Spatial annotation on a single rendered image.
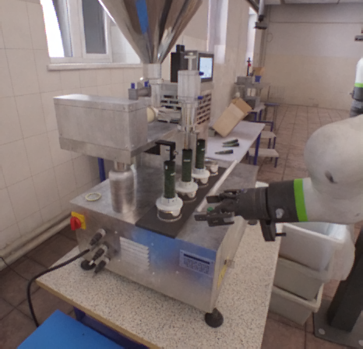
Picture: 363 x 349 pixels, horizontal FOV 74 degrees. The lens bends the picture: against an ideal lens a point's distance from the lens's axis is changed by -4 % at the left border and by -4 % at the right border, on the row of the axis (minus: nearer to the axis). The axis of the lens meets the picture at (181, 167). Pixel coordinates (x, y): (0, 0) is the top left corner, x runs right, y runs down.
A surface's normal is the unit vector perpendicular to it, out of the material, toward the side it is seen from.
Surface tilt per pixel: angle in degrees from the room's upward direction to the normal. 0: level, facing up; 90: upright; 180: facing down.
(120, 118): 90
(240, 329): 0
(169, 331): 0
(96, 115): 90
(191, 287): 90
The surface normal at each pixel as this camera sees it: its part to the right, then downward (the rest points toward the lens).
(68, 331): 0.02, -0.92
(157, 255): -0.43, 0.35
